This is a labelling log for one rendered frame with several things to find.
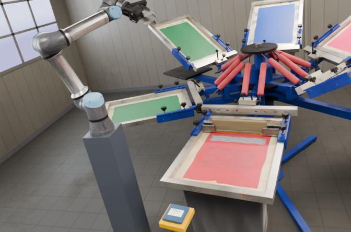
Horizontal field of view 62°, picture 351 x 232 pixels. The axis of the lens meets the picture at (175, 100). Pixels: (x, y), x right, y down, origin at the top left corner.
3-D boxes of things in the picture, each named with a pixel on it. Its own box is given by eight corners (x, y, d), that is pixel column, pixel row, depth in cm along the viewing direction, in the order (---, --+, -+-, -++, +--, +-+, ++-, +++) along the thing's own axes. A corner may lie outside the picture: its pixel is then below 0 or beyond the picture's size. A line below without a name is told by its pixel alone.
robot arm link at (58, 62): (88, 117, 179) (31, 39, 151) (79, 112, 190) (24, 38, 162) (104, 105, 184) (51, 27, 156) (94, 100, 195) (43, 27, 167)
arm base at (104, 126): (85, 136, 175) (80, 122, 171) (97, 124, 188) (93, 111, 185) (107, 136, 171) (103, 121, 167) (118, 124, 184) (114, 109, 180)
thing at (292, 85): (307, 110, 215) (307, 95, 210) (206, 107, 250) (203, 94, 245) (311, 72, 282) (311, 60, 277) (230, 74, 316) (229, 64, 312)
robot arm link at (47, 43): (37, 39, 143) (118, -1, 164) (32, 38, 151) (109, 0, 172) (50, 60, 148) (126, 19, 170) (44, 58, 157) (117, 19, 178)
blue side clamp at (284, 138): (286, 149, 173) (285, 139, 171) (277, 148, 175) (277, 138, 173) (290, 125, 198) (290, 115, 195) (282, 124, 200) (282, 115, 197)
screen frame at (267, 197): (272, 205, 134) (272, 198, 132) (161, 186, 160) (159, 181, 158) (289, 123, 198) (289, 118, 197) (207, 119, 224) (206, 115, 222)
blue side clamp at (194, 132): (198, 142, 198) (197, 132, 195) (191, 141, 200) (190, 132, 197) (212, 121, 222) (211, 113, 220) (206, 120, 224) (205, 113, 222)
